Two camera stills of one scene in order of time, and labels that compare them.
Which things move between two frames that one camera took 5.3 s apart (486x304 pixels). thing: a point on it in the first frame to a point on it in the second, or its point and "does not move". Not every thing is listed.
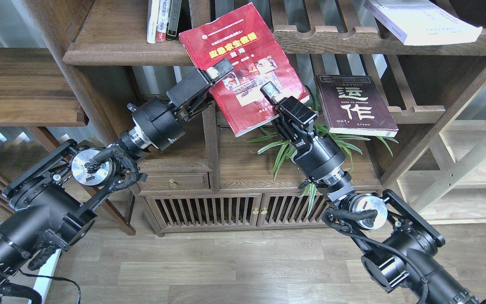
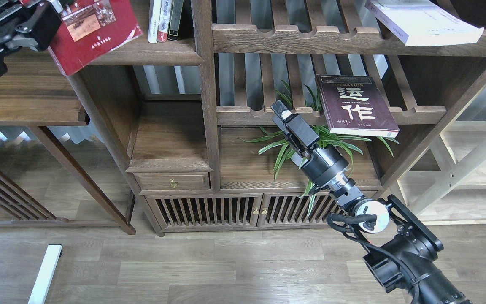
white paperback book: x=422 y=22 does not move
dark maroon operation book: x=354 y=104 does not move
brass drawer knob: x=172 y=183 does not move
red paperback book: x=241 y=36 to x=89 y=28
